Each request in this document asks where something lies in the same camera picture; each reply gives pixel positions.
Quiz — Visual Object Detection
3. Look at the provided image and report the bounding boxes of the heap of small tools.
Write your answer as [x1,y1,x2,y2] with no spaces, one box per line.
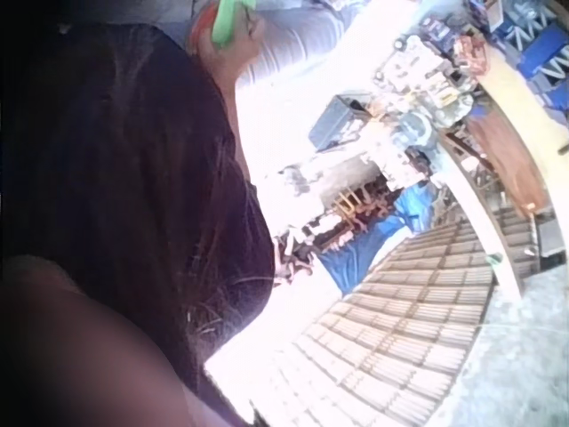
[269,221,325,288]

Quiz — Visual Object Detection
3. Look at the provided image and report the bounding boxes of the yellow wooden stool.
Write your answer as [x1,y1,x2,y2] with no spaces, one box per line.
[331,188,362,221]

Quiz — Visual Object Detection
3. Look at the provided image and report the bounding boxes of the blue tarp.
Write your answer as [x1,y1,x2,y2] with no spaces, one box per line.
[317,182,442,296]

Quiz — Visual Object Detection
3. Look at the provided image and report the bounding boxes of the grey blue box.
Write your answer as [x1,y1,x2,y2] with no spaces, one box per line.
[308,90,375,151]

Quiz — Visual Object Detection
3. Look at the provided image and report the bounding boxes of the slatted bamboo mat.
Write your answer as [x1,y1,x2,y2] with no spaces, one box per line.
[204,220,500,427]

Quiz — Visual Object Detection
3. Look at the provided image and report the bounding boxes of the striped white cloth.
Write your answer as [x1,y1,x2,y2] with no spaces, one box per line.
[237,0,357,88]

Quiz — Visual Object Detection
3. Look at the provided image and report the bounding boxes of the heap of metal parts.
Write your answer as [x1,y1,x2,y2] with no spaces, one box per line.
[371,11,493,188]

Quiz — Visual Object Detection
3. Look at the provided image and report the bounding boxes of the green bangle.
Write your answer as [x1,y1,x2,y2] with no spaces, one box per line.
[211,0,252,47]

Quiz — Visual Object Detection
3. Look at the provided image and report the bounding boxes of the white curved beam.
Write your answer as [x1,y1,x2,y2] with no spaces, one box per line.
[437,144,522,312]

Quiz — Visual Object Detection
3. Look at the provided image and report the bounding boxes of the metal grate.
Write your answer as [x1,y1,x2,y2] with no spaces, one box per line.
[487,202,557,279]

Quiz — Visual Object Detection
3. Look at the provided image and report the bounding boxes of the tan wooden board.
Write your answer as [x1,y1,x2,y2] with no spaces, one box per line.
[478,52,569,150]

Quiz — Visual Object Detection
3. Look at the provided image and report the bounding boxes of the stack of blue crates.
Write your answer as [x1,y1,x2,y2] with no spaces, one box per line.
[470,0,569,97]

